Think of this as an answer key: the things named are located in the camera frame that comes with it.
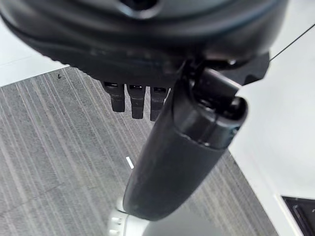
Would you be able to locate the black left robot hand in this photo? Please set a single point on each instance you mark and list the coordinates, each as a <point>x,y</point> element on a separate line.
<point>157,44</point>

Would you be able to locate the small black floor debris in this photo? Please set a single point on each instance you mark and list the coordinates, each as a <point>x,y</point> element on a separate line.
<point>59,76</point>

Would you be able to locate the white tape strip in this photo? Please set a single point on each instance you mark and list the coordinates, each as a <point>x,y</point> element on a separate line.
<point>129,162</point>

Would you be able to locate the white cabinet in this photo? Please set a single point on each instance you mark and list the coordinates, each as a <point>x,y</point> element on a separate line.
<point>275,127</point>

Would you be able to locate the silver robot leg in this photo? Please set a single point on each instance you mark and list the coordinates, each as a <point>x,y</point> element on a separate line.
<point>152,226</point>

